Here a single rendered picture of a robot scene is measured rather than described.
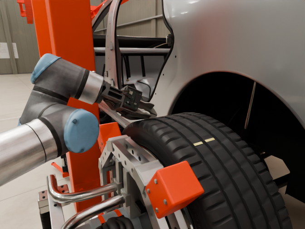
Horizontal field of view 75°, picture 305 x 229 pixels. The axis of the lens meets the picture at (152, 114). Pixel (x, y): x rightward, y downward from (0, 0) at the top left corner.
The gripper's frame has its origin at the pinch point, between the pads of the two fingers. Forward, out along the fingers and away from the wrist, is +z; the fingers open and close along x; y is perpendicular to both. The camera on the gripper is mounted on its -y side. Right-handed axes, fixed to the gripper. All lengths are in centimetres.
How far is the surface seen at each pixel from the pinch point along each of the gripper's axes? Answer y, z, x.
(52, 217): 3.0, -20.5, -35.3
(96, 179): -49, 2, -32
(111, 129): -10.9, -9.3, -8.3
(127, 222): 20.7, -8.9, -28.8
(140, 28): -800, 190, 602
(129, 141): 4.3, -7.0, -11.8
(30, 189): -192, -23, -76
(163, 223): 24.4, -2.9, -26.9
